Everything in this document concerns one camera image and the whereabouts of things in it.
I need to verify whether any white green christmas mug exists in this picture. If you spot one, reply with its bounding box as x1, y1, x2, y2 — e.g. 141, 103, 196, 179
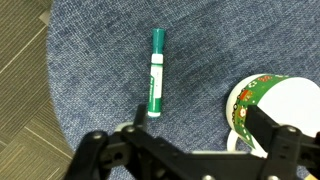
225, 73, 320, 160

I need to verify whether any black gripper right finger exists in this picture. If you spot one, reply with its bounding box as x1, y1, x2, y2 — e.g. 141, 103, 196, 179
246, 104, 320, 180

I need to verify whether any blue tablecloth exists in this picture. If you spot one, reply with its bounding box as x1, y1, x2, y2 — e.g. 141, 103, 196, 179
46, 0, 320, 180

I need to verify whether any green white marker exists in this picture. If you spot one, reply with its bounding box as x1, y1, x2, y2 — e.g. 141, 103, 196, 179
147, 27, 167, 119

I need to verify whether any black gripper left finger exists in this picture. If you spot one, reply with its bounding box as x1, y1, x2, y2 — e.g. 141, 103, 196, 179
64, 104, 208, 180

